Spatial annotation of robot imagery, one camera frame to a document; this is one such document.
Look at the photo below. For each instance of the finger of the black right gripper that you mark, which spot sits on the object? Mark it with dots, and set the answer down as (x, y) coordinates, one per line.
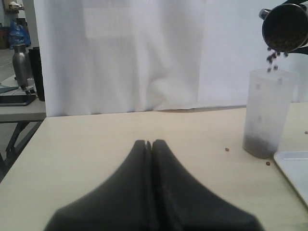
(300, 50)

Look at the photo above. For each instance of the blue plastic bag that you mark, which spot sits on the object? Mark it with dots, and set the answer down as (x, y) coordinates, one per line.
(18, 35)

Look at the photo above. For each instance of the black tablet on side table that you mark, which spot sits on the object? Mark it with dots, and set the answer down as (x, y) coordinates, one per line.
(16, 100)

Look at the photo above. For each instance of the clear plastic tall container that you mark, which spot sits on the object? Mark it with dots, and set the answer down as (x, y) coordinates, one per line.
(269, 97)

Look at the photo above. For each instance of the grey side table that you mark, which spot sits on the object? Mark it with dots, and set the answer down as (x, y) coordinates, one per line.
(22, 116)

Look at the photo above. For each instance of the black tumbler background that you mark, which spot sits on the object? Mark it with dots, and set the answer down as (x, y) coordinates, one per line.
(35, 61)

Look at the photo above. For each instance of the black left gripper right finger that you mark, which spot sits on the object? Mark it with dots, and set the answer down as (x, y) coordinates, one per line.
(184, 204)

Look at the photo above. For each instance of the white plastic tray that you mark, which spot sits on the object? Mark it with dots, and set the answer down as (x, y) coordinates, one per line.
(294, 166)

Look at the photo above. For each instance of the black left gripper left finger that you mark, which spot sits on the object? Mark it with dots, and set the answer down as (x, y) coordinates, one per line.
(124, 202)

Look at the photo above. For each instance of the white backdrop curtain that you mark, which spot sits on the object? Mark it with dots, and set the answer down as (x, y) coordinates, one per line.
(113, 56)

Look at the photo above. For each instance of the steel water bottle background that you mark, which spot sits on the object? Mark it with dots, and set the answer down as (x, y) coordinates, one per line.
(22, 66)

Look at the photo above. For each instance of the steel mug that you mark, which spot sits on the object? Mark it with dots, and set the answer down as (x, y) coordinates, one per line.
(285, 27)

